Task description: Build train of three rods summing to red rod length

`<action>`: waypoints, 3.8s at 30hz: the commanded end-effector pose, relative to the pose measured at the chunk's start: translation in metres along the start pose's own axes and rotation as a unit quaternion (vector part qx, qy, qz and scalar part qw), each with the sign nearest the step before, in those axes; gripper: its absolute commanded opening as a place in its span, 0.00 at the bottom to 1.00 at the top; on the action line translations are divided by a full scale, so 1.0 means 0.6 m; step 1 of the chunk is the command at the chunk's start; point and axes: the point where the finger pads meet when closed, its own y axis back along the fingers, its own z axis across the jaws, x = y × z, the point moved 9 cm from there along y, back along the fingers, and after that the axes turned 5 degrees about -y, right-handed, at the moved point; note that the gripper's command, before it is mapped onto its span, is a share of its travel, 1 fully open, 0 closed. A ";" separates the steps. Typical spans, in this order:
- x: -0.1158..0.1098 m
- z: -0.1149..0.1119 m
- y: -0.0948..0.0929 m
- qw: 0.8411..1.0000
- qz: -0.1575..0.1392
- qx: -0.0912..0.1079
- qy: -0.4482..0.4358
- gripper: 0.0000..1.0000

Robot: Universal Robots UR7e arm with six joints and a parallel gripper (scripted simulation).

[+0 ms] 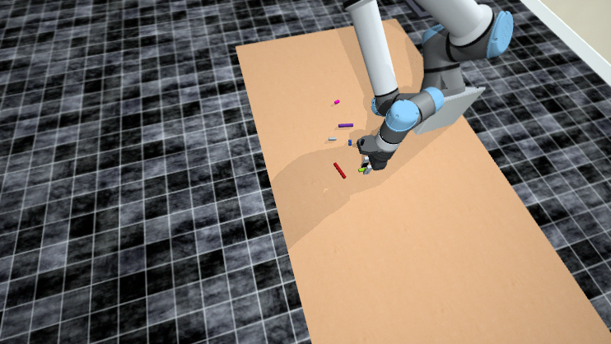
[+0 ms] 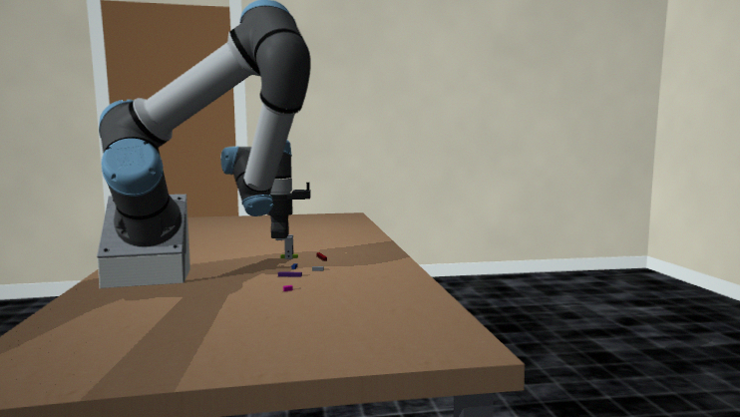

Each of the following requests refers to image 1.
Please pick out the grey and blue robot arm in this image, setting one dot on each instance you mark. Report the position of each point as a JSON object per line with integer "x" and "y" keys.
{"x": 476, "y": 32}

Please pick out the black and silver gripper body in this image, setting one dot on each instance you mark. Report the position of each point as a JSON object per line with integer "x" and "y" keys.
{"x": 378, "y": 151}

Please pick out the red rod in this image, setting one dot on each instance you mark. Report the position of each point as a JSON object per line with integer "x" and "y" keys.
{"x": 339, "y": 170}

